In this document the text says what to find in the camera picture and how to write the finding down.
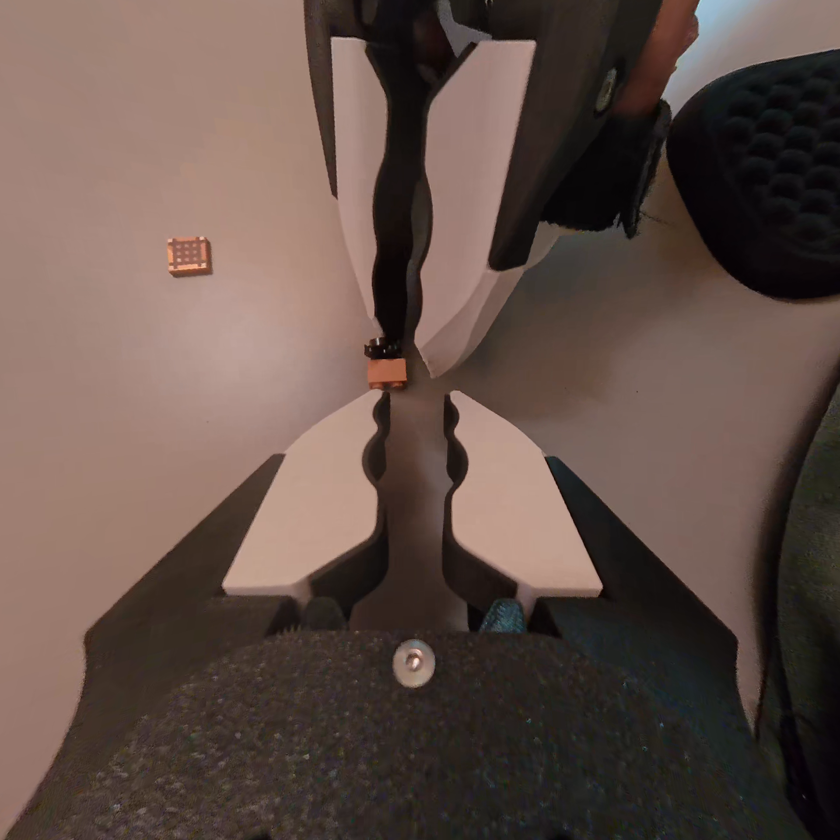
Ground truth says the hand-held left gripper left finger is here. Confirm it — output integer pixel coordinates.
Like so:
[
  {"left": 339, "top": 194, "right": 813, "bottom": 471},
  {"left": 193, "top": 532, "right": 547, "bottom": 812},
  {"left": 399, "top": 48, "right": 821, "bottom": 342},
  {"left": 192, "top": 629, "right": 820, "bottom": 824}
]
[{"left": 222, "top": 392, "right": 390, "bottom": 627}]

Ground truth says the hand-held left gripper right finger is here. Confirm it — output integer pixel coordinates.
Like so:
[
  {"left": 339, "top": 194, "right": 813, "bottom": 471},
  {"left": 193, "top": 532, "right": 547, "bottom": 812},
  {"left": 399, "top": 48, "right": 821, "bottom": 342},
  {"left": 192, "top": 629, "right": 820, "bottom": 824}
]
[{"left": 443, "top": 392, "right": 604, "bottom": 630}]

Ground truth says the person's right hand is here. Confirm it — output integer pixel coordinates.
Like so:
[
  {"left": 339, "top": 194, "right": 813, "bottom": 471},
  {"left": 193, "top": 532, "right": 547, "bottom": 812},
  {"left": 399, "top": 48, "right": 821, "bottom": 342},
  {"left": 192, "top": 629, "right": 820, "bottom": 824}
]
[{"left": 619, "top": 0, "right": 700, "bottom": 117}]

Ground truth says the grey desk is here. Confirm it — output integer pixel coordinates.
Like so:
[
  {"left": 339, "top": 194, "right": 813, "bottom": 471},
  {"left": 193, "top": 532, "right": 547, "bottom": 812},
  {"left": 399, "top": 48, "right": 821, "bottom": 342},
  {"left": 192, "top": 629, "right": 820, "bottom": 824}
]
[{"left": 0, "top": 0, "right": 840, "bottom": 828}]

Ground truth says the person's green hoodie torso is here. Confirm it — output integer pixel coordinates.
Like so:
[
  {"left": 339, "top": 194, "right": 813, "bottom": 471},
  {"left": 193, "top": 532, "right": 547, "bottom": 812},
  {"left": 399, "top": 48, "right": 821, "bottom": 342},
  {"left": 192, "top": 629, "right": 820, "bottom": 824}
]
[{"left": 755, "top": 387, "right": 840, "bottom": 840}]

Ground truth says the tan grid printed toy tile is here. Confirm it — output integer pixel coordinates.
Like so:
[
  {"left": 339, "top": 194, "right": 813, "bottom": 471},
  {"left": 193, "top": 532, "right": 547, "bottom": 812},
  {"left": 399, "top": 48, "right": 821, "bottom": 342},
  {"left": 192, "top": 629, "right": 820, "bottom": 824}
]
[{"left": 167, "top": 236, "right": 212, "bottom": 278}]

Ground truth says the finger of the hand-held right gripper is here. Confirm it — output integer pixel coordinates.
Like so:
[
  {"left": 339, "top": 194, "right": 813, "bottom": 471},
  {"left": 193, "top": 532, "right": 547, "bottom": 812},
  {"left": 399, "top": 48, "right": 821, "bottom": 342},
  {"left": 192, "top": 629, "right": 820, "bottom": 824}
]
[
  {"left": 410, "top": 39, "right": 560, "bottom": 382},
  {"left": 330, "top": 37, "right": 416, "bottom": 355}
]

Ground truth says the black mesh wrist rest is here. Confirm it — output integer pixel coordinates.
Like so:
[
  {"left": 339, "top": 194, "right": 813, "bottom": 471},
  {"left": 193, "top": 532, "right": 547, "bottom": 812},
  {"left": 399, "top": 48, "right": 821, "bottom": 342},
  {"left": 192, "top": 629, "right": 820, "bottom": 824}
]
[{"left": 666, "top": 49, "right": 840, "bottom": 301}]

